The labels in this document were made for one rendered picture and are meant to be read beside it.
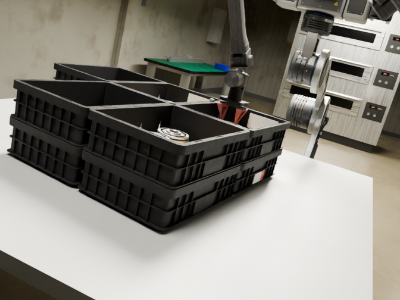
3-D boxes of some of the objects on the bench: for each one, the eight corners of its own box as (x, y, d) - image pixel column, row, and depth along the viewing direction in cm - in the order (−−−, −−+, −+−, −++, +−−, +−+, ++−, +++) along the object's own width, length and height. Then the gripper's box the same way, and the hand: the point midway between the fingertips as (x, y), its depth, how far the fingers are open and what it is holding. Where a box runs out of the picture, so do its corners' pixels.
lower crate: (97, 140, 158) (102, 109, 155) (159, 166, 145) (166, 134, 142) (2, 153, 124) (6, 115, 120) (72, 190, 111) (79, 148, 107)
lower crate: (212, 152, 179) (219, 125, 176) (275, 176, 166) (284, 149, 163) (159, 166, 145) (166, 134, 142) (233, 199, 132) (243, 164, 129)
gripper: (253, 88, 160) (243, 127, 164) (230, 81, 165) (220, 119, 169) (246, 88, 154) (236, 128, 158) (222, 81, 159) (212, 119, 163)
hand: (228, 121), depth 163 cm, fingers open, 6 cm apart
